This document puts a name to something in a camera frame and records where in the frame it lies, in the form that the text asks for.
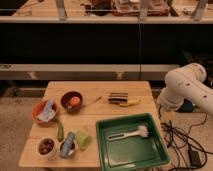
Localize orange bowl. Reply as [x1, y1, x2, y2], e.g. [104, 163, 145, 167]
[31, 100, 59, 124]

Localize yellow handled fork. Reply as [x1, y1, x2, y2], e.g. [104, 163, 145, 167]
[82, 96, 142, 109]

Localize black cables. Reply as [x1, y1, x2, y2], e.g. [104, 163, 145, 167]
[157, 105, 213, 171]

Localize black power adapter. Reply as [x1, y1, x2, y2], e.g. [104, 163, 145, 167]
[188, 149, 201, 167]

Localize wooden table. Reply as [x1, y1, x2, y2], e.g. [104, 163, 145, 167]
[19, 81, 163, 170]

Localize green plastic tray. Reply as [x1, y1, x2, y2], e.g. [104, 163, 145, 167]
[96, 113, 170, 171]

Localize light green cup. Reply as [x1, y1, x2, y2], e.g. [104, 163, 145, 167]
[75, 131, 92, 150]

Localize blue grey bottle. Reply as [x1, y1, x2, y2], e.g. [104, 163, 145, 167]
[60, 132, 75, 158]

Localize dark striped block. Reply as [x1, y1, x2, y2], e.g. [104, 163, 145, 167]
[108, 93, 128, 103]

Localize small dark bowl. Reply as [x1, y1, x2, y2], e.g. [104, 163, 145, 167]
[60, 141, 75, 158]

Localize white crumpled packet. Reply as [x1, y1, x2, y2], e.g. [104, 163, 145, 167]
[37, 100, 56, 122]

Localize white dish brush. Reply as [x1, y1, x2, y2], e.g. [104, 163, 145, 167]
[107, 126, 149, 141]

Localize green cucumber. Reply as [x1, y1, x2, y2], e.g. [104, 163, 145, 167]
[55, 119, 64, 142]

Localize orange ball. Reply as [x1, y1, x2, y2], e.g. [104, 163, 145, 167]
[69, 96, 81, 106]

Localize white cup with nuts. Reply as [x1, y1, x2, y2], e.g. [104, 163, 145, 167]
[36, 138, 57, 159]

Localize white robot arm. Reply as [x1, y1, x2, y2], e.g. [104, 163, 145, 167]
[157, 63, 213, 116]

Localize dark brown bowl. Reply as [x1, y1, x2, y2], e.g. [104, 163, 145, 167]
[61, 91, 83, 113]

